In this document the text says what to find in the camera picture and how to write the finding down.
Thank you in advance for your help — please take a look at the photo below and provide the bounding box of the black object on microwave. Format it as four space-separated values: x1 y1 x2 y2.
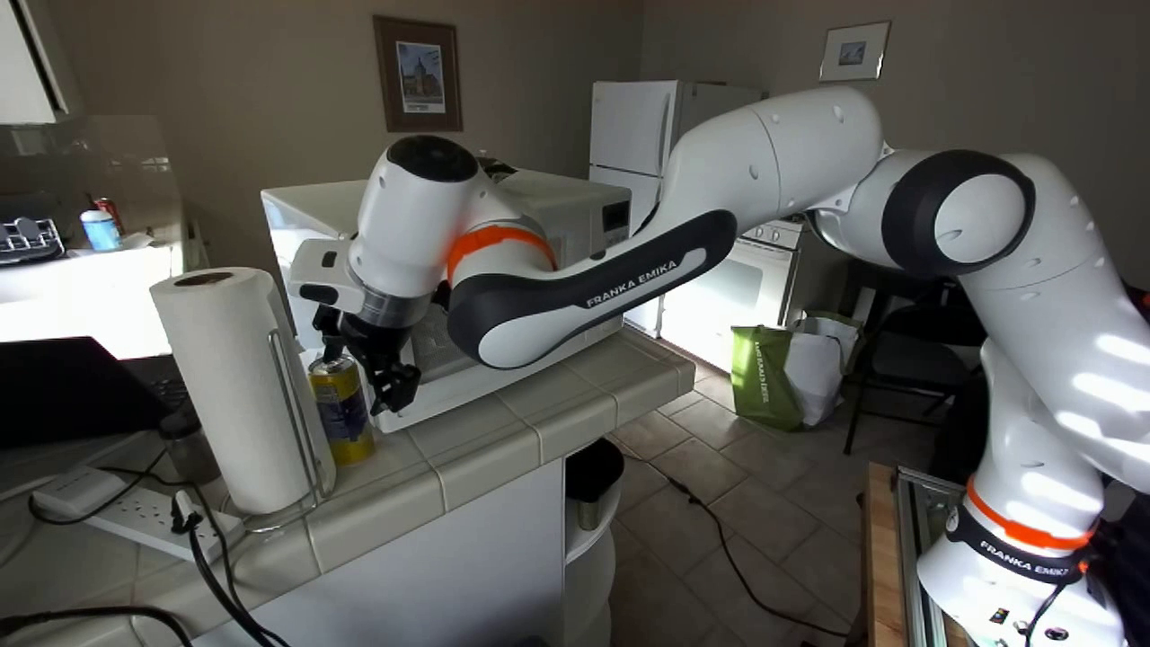
472 150 523 188

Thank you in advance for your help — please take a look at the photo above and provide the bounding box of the white plastic bag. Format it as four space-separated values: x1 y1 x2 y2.
784 314 864 430

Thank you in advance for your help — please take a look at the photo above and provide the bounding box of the light blue bottle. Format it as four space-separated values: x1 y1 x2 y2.
79 209 125 254

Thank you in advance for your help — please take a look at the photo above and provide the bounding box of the black chair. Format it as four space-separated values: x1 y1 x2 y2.
838 267 992 461

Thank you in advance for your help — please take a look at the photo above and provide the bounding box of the tiled counter with round shelves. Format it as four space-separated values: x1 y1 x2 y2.
0 319 697 647

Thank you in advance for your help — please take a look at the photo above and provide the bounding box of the white power strip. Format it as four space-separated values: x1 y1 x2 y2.
29 461 243 569

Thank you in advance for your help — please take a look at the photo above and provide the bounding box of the yellow and blue can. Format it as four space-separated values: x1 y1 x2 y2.
307 344 382 469

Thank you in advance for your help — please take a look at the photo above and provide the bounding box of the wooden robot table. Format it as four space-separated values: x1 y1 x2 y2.
859 461 963 647

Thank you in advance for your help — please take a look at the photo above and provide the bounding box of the white refrigerator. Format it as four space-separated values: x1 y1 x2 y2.
586 79 809 373

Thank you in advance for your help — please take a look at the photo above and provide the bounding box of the brown framed picture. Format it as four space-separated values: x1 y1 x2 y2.
372 12 467 138

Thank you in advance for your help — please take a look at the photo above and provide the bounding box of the wire paper towel holder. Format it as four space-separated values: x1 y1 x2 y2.
222 326 345 533

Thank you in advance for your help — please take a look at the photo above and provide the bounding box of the black floor power cable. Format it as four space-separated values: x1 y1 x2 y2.
623 446 864 647

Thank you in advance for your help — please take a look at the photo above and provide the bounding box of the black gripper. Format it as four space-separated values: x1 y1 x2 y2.
309 294 423 418

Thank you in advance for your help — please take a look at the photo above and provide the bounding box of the green shopping bag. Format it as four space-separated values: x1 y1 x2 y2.
731 322 809 434

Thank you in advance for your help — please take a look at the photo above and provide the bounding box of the black dish rack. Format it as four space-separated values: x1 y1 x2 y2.
0 212 72 269

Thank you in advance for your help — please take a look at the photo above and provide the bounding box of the white wall cabinet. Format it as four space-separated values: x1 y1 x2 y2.
0 0 72 131

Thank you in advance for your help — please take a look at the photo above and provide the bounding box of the white paper towel roll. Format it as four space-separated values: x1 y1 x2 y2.
149 263 340 519

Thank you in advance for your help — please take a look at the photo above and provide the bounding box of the small white framed picture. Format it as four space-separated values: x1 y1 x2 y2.
817 17 894 88

